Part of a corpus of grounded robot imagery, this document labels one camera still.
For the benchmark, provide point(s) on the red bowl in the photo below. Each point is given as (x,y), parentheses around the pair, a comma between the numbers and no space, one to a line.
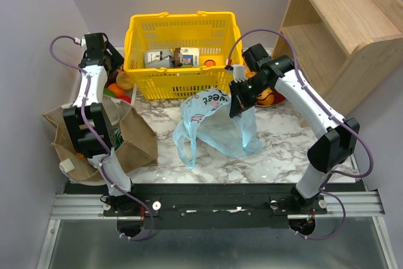
(279,98)

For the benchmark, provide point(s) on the wooden shelf unit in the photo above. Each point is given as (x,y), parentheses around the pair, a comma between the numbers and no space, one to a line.
(345,48)

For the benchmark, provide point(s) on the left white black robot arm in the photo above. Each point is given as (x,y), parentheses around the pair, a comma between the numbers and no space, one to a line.
(90,130)

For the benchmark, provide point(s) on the orange pastry bread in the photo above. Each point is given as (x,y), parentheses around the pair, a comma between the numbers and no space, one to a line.
(248,72)

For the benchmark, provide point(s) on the yellow plastic shopping basket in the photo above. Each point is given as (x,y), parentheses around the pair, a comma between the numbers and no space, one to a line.
(214,33)

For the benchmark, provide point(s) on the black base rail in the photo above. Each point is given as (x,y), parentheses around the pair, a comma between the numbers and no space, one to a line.
(211,206)

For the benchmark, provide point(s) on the golden bread roll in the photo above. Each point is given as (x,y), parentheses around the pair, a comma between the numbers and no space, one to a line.
(267,98)

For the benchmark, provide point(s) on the green snack bag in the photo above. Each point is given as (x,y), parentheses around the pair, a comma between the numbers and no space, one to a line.
(118,137)

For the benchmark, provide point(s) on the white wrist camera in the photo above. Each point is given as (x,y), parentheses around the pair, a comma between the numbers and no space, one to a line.
(238,72)
(80,41)

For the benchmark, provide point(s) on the white perforated plastic tray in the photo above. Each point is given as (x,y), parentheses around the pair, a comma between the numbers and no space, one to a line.
(133,92)

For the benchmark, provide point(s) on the orange yellow snack bag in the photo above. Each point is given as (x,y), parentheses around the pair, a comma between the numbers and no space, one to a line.
(80,155)

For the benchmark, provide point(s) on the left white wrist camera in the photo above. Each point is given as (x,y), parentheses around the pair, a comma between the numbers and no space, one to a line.
(80,41)

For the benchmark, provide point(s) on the grey white box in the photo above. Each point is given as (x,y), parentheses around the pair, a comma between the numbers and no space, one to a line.
(158,58)

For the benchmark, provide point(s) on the peach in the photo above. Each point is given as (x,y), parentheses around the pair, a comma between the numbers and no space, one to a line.
(124,81)

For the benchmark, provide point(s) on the blue cartoon plastic bag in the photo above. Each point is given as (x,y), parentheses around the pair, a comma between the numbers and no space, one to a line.
(205,117)

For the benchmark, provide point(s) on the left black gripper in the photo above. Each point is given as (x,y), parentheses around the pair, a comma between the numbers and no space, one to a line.
(113,58)

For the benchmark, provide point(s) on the brown jute tote bag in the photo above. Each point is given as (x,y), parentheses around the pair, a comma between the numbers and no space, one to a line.
(138,149)

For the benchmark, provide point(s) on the small orange tangerine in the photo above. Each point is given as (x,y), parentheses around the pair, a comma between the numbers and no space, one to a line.
(116,90)

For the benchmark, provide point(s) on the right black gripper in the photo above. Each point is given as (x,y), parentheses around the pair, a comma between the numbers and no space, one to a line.
(238,100)

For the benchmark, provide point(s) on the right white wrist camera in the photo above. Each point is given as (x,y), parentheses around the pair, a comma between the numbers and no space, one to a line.
(238,72)

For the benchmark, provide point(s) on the red apple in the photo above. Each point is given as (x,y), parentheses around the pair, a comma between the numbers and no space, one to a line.
(126,98)

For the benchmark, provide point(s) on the green mango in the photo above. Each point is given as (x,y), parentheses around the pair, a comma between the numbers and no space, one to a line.
(109,93)

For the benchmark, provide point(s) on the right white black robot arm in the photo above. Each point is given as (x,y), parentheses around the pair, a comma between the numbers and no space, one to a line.
(334,143)

